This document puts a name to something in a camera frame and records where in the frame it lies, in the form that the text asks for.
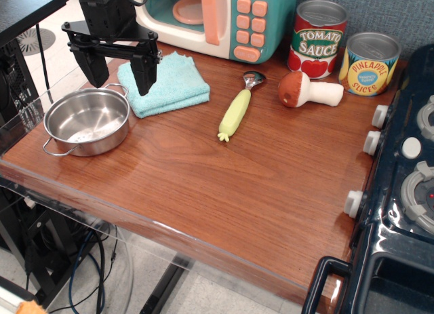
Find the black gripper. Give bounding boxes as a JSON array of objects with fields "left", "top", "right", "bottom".
[{"left": 62, "top": 0, "right": 159, "bottom": 96}]

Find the spoon with yellow-green handle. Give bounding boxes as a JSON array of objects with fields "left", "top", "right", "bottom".
[{"left": 217, "top": 71, "right": 266, "bottom": 142}]

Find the white stove knob bottom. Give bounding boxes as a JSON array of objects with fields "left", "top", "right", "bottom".
[{"left": 344, "top": 191, "right": 363, "bottom": 218}]

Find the white stove knob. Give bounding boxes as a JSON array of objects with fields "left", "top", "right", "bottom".
[
  {"left": 371, "top": 104, "right": 389, "bottom": 129},
  {"left": 363, "top": 131, "right": 381, "bottom": 156},
  {"left": 344, "top": 191, "right": 363, "bottom": 218}
]

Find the stainless steel pot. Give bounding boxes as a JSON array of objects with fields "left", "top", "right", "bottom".
[{"left": 43, "top": 83, "right": 131, "bottom": 157}]

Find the light blue folded towel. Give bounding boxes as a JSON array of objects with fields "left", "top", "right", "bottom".
[{"left": 117, "top": 52, "right": 210, "bottom": 119}]

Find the black desk at left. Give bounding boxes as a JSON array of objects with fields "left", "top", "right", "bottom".
[{"left": 1, "top": 0, "right": 69, "bottom": 47}]

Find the teal toy microwave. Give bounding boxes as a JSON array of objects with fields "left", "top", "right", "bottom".
[{"left": 136, "top": 0, "right": 296, "bottom": 64}]

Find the plush brown mushroom toy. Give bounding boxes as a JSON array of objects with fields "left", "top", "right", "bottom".
[{"left": 278, "top": 71, "right": 344, "bottom": 108}]

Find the tomato sauce can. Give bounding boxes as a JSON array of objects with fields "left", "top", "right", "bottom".
[{"left": 288, "top": 0, "right": 349, "bottom": 79}]

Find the pineapple slices can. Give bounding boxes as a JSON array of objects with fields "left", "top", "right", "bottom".
[{"left": 338, "top": 32, "right": 401, "bottom": 96}]

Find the white stove knob middle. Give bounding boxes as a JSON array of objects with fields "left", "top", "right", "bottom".
[{"left": 363, "top": 131, "right": 381, "bottom": 156}]

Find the white stove knob top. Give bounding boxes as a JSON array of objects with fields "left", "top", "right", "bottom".
[{"left": 371, "top": 104, "right": 389, "bottom": 129}]

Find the dark blue toy stove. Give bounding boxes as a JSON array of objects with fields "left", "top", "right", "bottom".
[{"left": 302, "top": 45, "right": 433, "bottom": 313}]

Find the black cable under table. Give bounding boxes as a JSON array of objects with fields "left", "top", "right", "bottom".
[{"left": 49, "top": 225, "right": 119, "bottom": 314}]

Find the blue cable under table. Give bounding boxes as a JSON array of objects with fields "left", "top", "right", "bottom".
[{"left": 68, "top": 229, "right": 106, "bottom": 314}]

